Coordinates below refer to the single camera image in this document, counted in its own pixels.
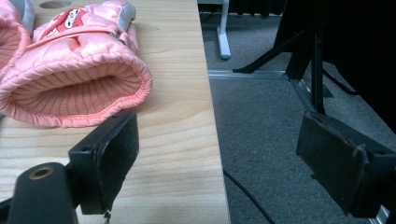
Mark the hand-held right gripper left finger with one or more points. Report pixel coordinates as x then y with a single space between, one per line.
106 161

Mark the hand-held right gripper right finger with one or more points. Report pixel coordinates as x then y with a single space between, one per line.
339 168

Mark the black tripod stand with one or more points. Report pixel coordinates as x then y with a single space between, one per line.
317 77
361 46

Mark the white metal stand leg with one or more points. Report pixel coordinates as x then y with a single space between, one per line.
224 43

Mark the black curtain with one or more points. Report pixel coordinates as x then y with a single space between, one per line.
255 6

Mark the aluminium floor rail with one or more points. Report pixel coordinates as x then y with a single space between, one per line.
249 74

